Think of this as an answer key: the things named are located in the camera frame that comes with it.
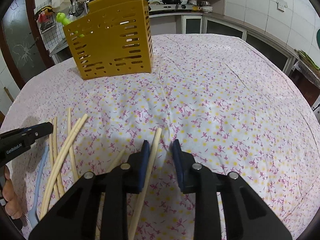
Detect light blue plastic utensil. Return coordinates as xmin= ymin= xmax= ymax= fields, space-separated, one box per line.
xmin=28 ymin=145 xmax=49 ymax=229

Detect kitchen counter cabinets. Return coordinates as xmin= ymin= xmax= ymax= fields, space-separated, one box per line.
xmin=150 ymin=11 xmax=297 ymax=75

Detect green handled fork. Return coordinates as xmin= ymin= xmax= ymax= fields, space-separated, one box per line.
xmin=56 ymin=12 xmax=84 ymax=40

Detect yellow slotted utensil holder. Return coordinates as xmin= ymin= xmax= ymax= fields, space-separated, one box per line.
xmin=63 ymin=0 xmax=153 ymax=80

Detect dark wooden door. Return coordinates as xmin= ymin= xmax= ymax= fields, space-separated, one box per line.
xmin=1 ymin=0 xmax=54 ymax=89

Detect gas stove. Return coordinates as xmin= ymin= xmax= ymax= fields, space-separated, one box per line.
xmin=149 ymin=4 xmax=197 ymax=12

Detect pink floral tablecloth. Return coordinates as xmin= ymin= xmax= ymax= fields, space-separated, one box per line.
xmin=1 ymin=34 xmax=319 ymax=239

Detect white wall socket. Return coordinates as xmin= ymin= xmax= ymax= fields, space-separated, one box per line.
xmin=277 ymin=0 xmax=287 ymax=12

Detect person's left hand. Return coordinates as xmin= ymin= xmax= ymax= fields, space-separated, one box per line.
xmin=3 ymin=165 xmax=22 ymax=219

